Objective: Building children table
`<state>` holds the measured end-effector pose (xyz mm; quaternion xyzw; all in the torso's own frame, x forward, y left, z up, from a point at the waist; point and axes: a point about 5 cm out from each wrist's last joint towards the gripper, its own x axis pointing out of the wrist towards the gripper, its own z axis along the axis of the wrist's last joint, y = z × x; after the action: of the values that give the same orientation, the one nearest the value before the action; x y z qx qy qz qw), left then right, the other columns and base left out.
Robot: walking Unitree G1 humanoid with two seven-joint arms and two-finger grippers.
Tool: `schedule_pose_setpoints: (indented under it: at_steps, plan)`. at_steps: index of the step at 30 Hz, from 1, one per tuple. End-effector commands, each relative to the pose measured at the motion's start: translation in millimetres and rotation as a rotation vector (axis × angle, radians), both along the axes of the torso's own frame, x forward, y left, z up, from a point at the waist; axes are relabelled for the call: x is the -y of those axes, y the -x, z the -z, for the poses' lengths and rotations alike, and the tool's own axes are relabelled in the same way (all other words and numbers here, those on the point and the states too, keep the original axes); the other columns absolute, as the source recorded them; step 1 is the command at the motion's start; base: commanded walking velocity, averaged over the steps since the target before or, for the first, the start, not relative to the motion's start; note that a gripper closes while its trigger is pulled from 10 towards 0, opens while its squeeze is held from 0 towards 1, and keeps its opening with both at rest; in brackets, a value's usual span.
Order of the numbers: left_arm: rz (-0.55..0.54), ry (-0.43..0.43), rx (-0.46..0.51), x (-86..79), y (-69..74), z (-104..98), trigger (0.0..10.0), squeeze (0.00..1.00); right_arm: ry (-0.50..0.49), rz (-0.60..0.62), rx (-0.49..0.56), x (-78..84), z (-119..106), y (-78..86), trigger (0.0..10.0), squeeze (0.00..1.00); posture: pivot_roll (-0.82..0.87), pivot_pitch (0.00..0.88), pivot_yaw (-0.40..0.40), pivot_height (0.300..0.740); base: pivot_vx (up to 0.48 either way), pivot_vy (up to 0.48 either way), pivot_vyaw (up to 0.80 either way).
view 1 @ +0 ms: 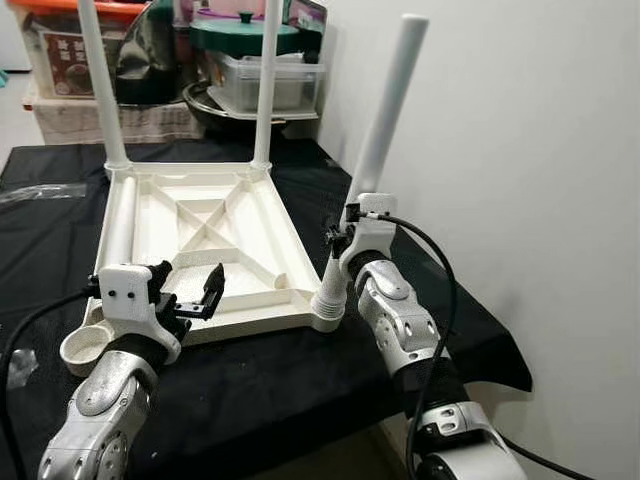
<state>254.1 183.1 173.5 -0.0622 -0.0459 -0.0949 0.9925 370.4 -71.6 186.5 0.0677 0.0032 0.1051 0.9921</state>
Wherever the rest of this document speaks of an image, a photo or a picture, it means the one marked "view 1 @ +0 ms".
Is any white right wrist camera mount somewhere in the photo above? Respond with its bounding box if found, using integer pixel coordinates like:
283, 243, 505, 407
340, 193, 398, 281

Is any beige cloth covered table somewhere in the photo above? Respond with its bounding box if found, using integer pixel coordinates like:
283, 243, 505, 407
25, 95, 206, 146

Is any green pot lid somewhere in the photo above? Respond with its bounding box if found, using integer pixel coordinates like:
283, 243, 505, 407
188, 10, 301, 56

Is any dark picture frame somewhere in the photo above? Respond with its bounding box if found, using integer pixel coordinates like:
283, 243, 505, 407
288, 0, 329, 36

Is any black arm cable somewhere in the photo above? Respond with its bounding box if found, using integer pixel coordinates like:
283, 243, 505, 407
350, 210, 566, 480
0, 290, 101, 480

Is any dark metal basin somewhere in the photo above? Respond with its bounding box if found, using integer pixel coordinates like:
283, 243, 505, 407
180, 82, 321, 126

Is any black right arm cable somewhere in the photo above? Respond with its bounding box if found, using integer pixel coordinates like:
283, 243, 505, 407
350, 210, 566, 480

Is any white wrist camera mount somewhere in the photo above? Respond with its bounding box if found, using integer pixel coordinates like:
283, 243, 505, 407
340, 193, 398, 281
97, 262, 181, 363

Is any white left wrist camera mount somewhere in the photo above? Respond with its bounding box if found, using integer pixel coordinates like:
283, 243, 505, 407
97, 262, 181, 363

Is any clear plastic container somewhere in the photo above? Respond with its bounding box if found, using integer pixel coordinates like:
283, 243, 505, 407
208, 52, 326, 113

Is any black tablecloth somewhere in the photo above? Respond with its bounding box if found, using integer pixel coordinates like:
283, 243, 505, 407
0, 138, 534, 480

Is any white plastic children table top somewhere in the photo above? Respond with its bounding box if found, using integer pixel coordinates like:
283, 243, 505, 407
60, 160, 346, 378

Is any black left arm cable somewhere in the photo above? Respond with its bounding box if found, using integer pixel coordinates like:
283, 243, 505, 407
0, 290, 101, 480

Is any orange lid storage box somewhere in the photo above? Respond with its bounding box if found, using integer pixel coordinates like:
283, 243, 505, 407
10, 0, 146, 101

